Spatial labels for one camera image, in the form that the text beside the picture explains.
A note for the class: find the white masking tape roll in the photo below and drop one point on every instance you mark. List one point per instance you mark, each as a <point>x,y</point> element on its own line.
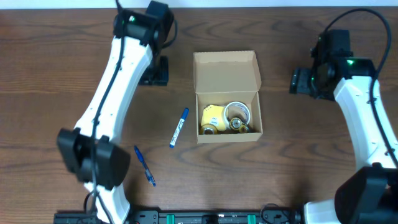
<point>237,104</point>

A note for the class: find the yellow clear tape roll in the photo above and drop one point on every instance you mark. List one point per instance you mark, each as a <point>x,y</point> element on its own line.
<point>208,129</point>

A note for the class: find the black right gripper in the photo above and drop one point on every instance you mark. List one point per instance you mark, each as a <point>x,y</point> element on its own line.
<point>298,81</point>

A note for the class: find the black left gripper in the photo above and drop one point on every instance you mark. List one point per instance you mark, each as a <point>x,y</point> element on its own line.
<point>157,74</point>

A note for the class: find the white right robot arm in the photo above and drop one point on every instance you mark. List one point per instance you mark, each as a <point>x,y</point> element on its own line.
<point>370,195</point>

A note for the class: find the cardboard box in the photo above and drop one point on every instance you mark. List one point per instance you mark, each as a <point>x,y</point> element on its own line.
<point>222,77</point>

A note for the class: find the blue ballpoint pen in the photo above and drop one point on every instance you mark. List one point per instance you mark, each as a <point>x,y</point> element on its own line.
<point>148,174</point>

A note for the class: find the black mounting rail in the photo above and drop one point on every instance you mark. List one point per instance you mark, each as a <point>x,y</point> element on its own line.
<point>269,215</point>

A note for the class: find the yellow sticky note pad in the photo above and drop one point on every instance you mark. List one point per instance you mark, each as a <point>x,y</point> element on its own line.
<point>213,114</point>

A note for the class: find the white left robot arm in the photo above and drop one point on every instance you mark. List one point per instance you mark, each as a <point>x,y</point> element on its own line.
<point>91,150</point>

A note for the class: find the blue white marker pen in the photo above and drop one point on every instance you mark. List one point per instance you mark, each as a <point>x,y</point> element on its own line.
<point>178,128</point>

